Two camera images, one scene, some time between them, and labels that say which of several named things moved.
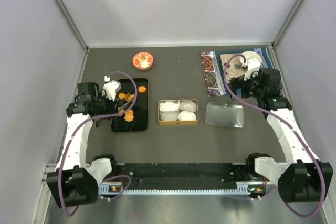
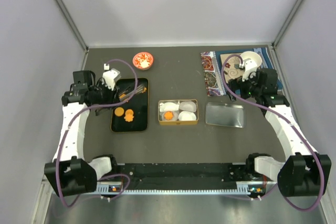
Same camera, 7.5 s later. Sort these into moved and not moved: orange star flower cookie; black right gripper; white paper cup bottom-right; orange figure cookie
Moved: orange star flower cookie
Not moved: black right gripper; orange figure cookie; white paper cup bottom-right
